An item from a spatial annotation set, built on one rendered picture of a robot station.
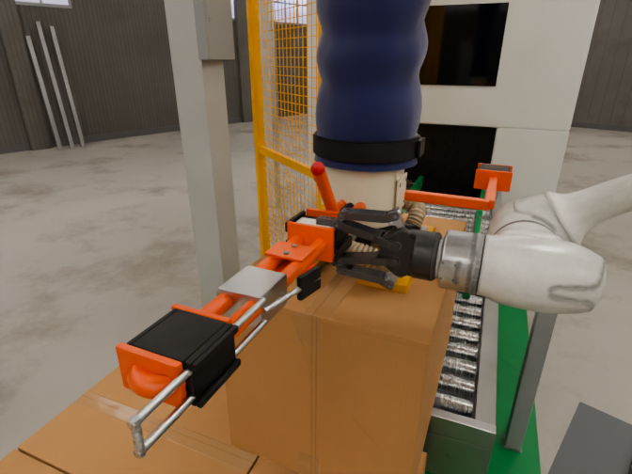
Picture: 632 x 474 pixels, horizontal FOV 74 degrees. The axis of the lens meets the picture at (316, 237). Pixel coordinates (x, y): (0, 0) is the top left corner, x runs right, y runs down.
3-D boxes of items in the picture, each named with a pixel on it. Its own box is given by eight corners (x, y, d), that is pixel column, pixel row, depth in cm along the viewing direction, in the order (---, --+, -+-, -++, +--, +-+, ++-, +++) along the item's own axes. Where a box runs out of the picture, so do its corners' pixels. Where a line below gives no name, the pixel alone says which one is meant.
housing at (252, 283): (246, 292, 59) (244, 263, 57) (290, 303, 56) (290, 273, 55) (217, 318, 53) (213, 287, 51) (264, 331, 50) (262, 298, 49)
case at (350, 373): (329, 312, 145) (332, 202, 130) (449, 340, 130) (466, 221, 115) (230, 445, 94) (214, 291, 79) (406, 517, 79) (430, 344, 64)
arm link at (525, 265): (472, 313, 59) (477, 275, 70) (600, 340, 53) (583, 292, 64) (484, 243, 55) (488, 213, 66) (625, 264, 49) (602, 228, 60)
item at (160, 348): (181, 339, 48) (175, 302, 46) (234, 356, 45) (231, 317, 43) (122, 387, 41) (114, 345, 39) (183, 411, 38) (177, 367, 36)
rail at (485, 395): (489, 213, 313) (494, 188, 306) (497, 213, 311) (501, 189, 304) (465, 473, 117) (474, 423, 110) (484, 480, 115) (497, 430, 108)
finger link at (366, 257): (402, 247, 67) (403, 256, 68) (338, 250, 72) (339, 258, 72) (397, 258, 64) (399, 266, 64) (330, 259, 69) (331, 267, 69)
